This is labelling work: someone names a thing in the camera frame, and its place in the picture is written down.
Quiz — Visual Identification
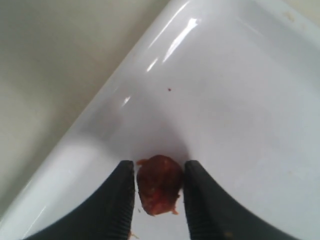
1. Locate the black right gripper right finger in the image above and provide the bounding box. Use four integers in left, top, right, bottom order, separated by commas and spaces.
183, 160, 293, 240

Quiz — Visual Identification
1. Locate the white rectangular plastic tray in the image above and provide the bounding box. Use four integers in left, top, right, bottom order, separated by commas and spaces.
0, 0, 320, 240

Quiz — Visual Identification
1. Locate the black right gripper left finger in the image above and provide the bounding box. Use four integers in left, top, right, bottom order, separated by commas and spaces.
28, 160, 135, 240

